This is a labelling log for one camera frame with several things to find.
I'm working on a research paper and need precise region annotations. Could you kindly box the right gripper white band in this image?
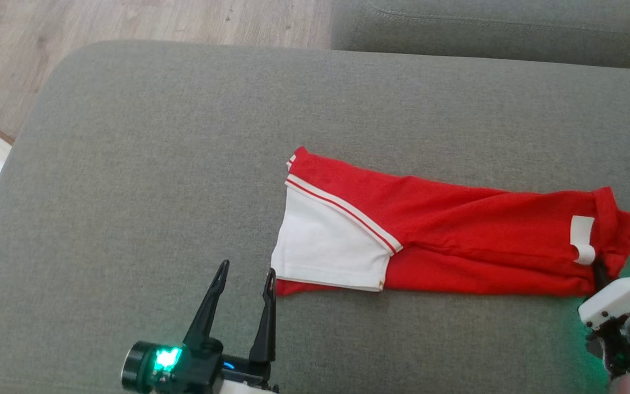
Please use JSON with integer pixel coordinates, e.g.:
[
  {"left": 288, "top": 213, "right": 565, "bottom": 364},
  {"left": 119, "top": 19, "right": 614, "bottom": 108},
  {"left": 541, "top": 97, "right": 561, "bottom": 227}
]
[{"left": 577, "top": 259, "right": 630, "bottom": 378}]

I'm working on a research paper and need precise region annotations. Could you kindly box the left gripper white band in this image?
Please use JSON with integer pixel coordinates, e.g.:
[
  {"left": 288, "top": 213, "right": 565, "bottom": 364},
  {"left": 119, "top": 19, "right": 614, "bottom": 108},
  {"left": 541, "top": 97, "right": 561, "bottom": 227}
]
[{"left": 183, "top": 260, "right": 281, "bottom": 394}]

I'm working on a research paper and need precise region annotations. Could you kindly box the red jersey with white trim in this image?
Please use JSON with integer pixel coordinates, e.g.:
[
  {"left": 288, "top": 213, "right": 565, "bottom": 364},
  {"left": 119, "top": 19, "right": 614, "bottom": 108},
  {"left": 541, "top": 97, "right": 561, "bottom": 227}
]
[{"left": 270, "top": 146, "right": 630, "bottom": 298}]

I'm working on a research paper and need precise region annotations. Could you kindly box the grey sofa seat cushion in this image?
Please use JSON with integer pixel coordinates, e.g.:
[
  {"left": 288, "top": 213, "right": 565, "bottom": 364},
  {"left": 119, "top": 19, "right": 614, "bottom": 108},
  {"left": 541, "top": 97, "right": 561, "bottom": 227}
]
[{"left": 0, "top": 39, "right": 630, "bottom": 394}]

